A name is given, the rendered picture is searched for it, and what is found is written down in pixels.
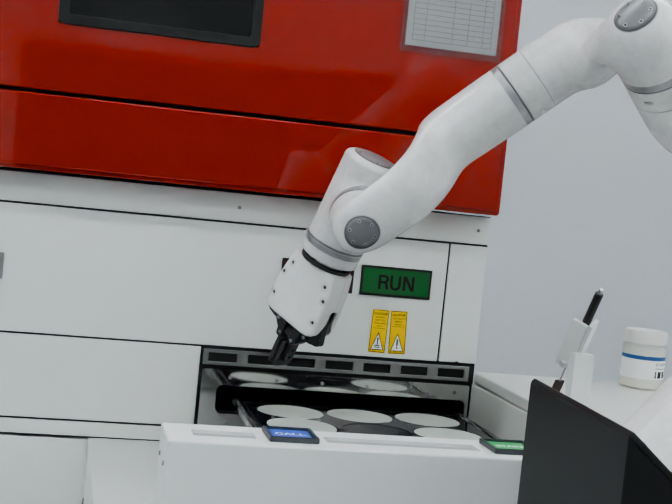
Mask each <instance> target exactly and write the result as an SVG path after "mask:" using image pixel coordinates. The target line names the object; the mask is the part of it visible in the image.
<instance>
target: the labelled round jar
mask: <svg viewBox="0 0 672 504"><path fill-rule="evenodd" d="M624 339H625V341H626V342H624V343H623V350H622V357H621V366H620V376H619V383H620V384H621V385H622V386H625V387H629V388H635V389H641V390H657V389H658V388H659V387H660V386H661V385H662V383H663V376H664V368H665V359H666V347H665V345H667V340H668V333H667V332H665V331H660V330H655V329H648V328H638V327H626V328H625V333H624Z"/></svg>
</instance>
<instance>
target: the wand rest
mask: <svg viewBox="0 0 672 504"><path fill-rule="evenodd" d="M598 323H599V321H598V320H597V319H596V320H594V321H593V322H592V323H591V324H590V325H589V326H588V325H587V324H585V323H583V322H582V321H580V320H579V319H577V318H574V319H573V321H572V323H571V325H570V327H569V330H568V332H567V334H566V337H565V339H564V341H563V344H562V346H561V348H560V350H559V353H558V355H557V357H556V360H555V361H556V362H558V363H559V364H560V366H561V367H562V368H567V369H568V371H567V380H566V389H565V395H567V396H569V397H570V398H572V399H574V400H576V401H578V402H580V403H581V404H583V405H585V406H587V407H589V401H590V392H591V383H592V374H593V365H594V357H595V356H594V355H592V354H589V353H585V352H586V350H587V348H588V345H589V343H590V341H591V339H592V337H593V334H594V332H595V330H596V328H597V326H598ZM587 328H588V329H587ZM586 330H587V331H586ZM585 332H586V333H585ZM583 337H584V338H583ZM582 339H583V340H582ZM581 341H582V342H581ZM578 348H579V349H578ZM577 350H578V351H577Z"/></svg>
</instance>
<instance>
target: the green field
mask: <svg viewBox="0 0 672 504"><path fill-rule="evenodd" d="M429 279H430V273H423V272H412V271H401V270H389V269H378V268H366V267H365V269H364V278H363V288H362V292H367V293H379V294H391V295H403V296H415V297H427V298H428V289H429Z"/></svg>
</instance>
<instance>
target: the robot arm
mask: <svg viewBox="0 0 672 504"><path fill-rule="evenodd" d="M616 74H618V75H619V77H620V79H621V81H622V83H623V84H624V86H625V88H626V90H627V92H628V94H629V95H630V97H631V99H632V101H633V103H634V105H635V106H636V108H637V110H638V112H639V114H640V116H641V118H642V119H643V121H644V123H645V125H646V126H647V128H648V130H649V131H650V132H651V134H652V135H653V136H654V138H655V139H656V140H657V141H658V142H659V143H660V144H661V145H662V146H663V147H664V148H665V149H666V150H667V151H669V152H670V153H671V154H672V4H671V3H670V2H668V1H666V0H627V1H626V2H624V3H622V4H621V5H620V6H618V7H617V8H616V9H615V10H613V11H612V12H611V13H610V14H609V15H608V16H607V17H606V18H605V19H602V18H578V19H573V20H569V21H566V22H563V23H561V24H559V25H557V26H555V27H553V28H551V29H550V30H548V31H547V32H545V33H544V34H542V35H541V36H539V37H538V38H536V39H535V40H533V41H532V42H530V43H529V44H527V45H526V46H525V47H523V48H522V49H520V50H519V51H517V52H516V53H515V54H513V55H512V56H510V57H509V58H507V59H506V60H504V61H503V62H502V63H500V64H499V65H497V66H496V67H494V68H493V69H491V70H490V71H489V72H487V73H486V74H484V75H483V76H481V77H480V78H479V79H477V80H476V81H474V82H473V83H472V84H470V85H469V86H467V87H466V88H464V89H463V90H462V91H460V92H459V93H457V94H456V95H455V96H453V97H452V98H450V99H449V100H448V101H446V102H445V103H443V104H442V105H441V106H439V107H438V108H436V109H435V110H434V111H433V112H431V113H430V114H429V115H428V116H427V117H426V118H425V119H424V120H423V121H422V122H421V124H420V125H419V127H418V130H417V133H416V135H415V138H414V140H413V141H412V143H411V145H410V147H409V148H408V150H407V151H406V152H405V154H404V155H403V156H402V157H401V158H400V159H399V160H398V162H397V163H396V164H395V165H394V164H393V163H391V162H390V161H389V160H387V159H385V158H384V157H382V156H380V155H378V154H376V153H374V152H371V151H368V150H365V149H362V148H356V147H351V148H348V149H347V150H346V151H345V153H344V155H343V157H342V159H341V161H340V164H339V166H338V168H337V170H336V172H335V174H334V176H333V178H332V181H331V183H330V185H329V187H328V189H327V191H326V193H325V195H324V198H323V200H322V202H321V204H320V206H319V208H318V210H317V212H316V215H315V217H314V219H313V221H312V223H311V225H310V227H309V228H308V229H306V231H305V232H304V235H305V238H304V240H303V242H302V246H300V247H298V248H297V250H296V251H295V252H294V253H293V254H292V256H291V257H290V258H289V260H288V261H287V263H286V264H285V266H284V267H283V269H282V271H281V272H280V274H279V276H278V277H277V279H276V281H275V283H274V285H273V287H272V289H271V291H270V293H269V295H268V299H267V300H268V304H269V308H270V310H271V311H272V312H273V314H274V315H275V316H276V319H277V325H278V327H277V330H276V333H277V335H278V337H277V339H276V341H275V343H274V345H273V347H272V349H271V353H270V355H269V357H268V360H269V361H272V362H273V364H274V365H275V366H278V365H287V364H289V362H291V360H292V358H293V356H294V354H295V352H296V350H297V348H298V346H299V344H304V343H306V342H307V343H308V344H310V345H313V346H315V347H321V346H323V344H324V340H325V336H327V335H329V334H330V333H331V331H332V330H333V328H334V326H335V324H336V322H337V320H338V318H339V316H340V313H341V311H342V308H343V306H344V303H345V300H346V297H347V294H348V291H349V288H350V284H351V279H352V276H351V275H350V273H351V271H354V270H355V269H356V267H357V265H358V263H359V261H360V259H361V257H362V255H363V253H366V252H370V251H373V250H375V249H377V248H379V247H381V246H383V245H385V244H386V243H388V242H390V241H391V240H393V239H394V238H396V237H398V236H399V235H401V234H402V233H404V232H405V231H407V230H408V229H409V228H411V227H412V226H414V225H415V224H417V223H418V222H419V221H421V220H422V219H423V218H424V217H426V216H427V215H428V214H429V213H430V212H431V211H433V210H434V209H435V208H436V207H437V206H438V205H439V204H440V203H441V201H442V200H443V199H444V198H445V197H446V195H447V194H448V193H449V191H450V190H451V188H452V187H453V185H454V184H455V182H456V180H457V178H458V177H459V175H460V173H461V172H462V171H463V170H464V168H465V167H467V166H468V165H469V164H470V163H471V162H473V161H474V160H476V159H477V158H479V157H480V156H482V155H483V154H485V153H486V152H488V151H489V150H491V149H493V148H494V147H496V146H497V145H499V144H500V143H502V142H503V141H505V140H506V139H508V138H509V137H511V136H512V135H514V134H515V133H517V132H518V131H520V130H521V129H523V128H524V127H526V126H527V125H529V124H530V123H532V122H533V121H534V120H536V119H537V118H539V117H540V116H542V115H543V114H545V113H546V112H548V111H549V110H551V109H552V108H554V107H555V106H557V105H558V104H559V103H561V102H562V101H564V100H565V99H567V98H568V97H570V96H572V95H573V94H575V93H577V92H580V91H583V90H587V89H592V88H595V87H598V86H601V85H602V84H604V83H606V82H607V81H609V80H610V79H611V78H613V77H614V76H615V75H616ZM622 426H623V427H625V428H627V429H629V430H631V431H633V432H634V433H635V434H636V435H637V436H638V437H639V438H640V439H641V440H642V441H643V442H644V443H645V444H646V445H647V447H648V448H649V449H650V450H651V451H652V452H653V453H654V454H655V455H656V456H657V457H658V458H659V459H660V461H661V462H662V463H663V464H664V465H665V466H666V467H667V468H668V469H669V470H670V471H671V472H672V375H671V376H670V377H669V378H668V379H667V380H666V381H665V382H664V383H663V384H662V385H661V386H660V387H659V388H658V389H657V390H656V391H655V392H654V393H653V394H652V395H651V396H650V397H649V398H648V399H647V400H646V401H645V402H644V403H643V404H642V405H641V406H640V407H639V408H638V409H637V410H636V411H635V412H634V413H633V414H632V415H631V416H630V417H629V418H628V419H627V420H626V421H625V422H624V423H623V424H622Z"/></svg>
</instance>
